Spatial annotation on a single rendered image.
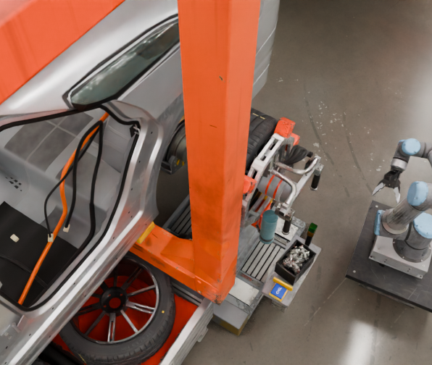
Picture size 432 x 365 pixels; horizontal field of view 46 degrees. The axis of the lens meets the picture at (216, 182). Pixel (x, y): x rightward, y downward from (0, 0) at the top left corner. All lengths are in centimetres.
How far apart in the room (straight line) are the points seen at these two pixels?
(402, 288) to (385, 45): 258
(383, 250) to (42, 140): 208
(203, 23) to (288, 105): 310
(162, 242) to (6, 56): 215
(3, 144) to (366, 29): 357
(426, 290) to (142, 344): 170
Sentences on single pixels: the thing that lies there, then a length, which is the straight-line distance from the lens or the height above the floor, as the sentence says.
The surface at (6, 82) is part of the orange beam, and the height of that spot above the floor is 264.
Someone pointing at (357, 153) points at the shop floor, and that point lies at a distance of 420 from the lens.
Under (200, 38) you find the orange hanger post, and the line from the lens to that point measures 140.
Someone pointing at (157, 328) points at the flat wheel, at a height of 50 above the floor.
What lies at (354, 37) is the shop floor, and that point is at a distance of 519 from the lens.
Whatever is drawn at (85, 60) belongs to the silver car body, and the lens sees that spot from 201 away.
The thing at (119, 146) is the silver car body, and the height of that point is 115.
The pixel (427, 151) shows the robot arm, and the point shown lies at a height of 94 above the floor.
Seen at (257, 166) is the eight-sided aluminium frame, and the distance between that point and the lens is 259.
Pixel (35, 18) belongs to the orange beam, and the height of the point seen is 270.
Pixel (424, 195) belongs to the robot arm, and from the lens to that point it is 255.
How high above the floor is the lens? 318
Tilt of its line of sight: 55 degrees down
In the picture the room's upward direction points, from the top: 1 degrees clockwise
